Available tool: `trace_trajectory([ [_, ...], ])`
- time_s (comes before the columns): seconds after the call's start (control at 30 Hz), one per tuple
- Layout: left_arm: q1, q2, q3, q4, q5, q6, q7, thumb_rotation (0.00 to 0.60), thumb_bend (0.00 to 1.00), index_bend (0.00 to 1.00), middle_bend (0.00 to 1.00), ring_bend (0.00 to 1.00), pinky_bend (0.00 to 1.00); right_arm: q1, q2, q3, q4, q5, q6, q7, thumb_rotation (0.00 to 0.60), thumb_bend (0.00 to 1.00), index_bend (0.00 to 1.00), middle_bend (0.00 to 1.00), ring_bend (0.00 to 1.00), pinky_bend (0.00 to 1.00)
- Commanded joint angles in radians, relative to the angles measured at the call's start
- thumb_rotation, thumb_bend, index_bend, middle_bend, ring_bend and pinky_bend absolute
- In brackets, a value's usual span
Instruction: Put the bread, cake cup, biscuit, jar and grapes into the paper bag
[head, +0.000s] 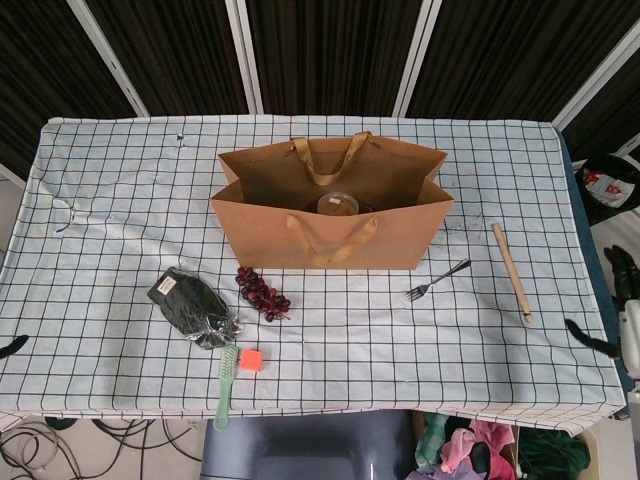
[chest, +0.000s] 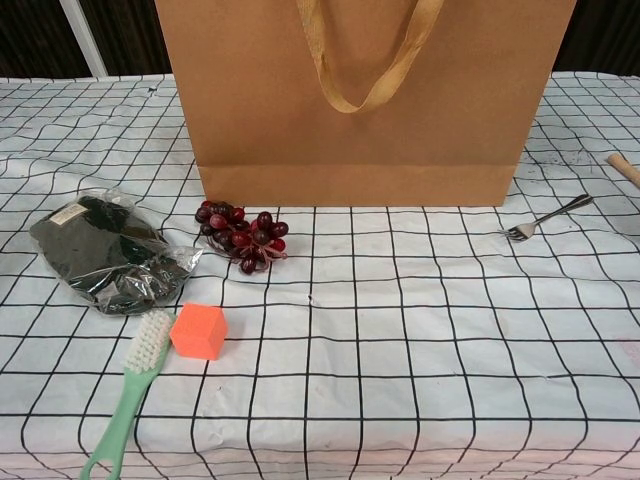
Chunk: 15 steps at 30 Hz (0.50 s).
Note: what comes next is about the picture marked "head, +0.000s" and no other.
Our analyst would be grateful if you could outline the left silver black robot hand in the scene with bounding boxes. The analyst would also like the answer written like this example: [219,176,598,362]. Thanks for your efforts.
[0,333,30,360]

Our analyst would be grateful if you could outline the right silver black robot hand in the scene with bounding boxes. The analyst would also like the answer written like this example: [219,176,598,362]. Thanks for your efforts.
[564,244,640,381]

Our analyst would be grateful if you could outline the dark red grape bunch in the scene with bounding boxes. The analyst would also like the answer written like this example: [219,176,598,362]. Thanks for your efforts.
[235,266,292,324]

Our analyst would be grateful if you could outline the clear jar of rubber bands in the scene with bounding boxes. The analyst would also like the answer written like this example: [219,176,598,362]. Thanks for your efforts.
[316,190,361,217]

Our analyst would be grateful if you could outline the brown paper shopping bag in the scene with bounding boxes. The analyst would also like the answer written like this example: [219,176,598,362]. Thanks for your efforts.
[209,132,455,271]

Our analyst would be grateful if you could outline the wooden stick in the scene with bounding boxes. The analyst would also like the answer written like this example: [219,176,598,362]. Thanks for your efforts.
[491,223,535,327]

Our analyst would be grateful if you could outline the dark green cloth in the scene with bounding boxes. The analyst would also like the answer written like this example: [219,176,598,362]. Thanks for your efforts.
[519,427,591,474]

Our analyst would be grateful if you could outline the white black-checked tablecloth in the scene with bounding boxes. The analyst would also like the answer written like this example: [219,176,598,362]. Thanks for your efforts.
[0,114,629,431]

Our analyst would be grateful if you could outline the black item in clear packet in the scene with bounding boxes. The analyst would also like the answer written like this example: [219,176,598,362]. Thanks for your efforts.
[147,266,246,354]

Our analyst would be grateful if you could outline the pile of coloured clothes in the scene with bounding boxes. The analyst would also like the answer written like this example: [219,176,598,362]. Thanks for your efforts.
[414,410,521,480]

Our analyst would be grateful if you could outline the metal fork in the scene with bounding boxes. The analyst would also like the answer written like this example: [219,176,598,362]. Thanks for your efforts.
[403,258,473,304]

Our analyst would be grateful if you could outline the green white-bristle brush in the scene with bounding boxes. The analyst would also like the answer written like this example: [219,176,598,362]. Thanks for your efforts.
[213,344,240,432]

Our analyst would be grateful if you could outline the orange cube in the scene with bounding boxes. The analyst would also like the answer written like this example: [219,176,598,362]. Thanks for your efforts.
[238,348,265,374]

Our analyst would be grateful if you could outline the blue-grey robot torso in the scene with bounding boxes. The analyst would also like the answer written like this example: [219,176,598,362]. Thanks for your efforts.
[199,409,416,480]

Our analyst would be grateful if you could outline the black floor cables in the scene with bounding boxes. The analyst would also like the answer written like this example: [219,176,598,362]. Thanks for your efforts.
[0,417,201,480]

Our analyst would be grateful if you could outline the white partition frame post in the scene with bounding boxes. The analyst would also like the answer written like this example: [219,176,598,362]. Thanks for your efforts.
[67,0,149,119]
[392,0,444,117]
[224,0,265,115]
[552,19,640,131]

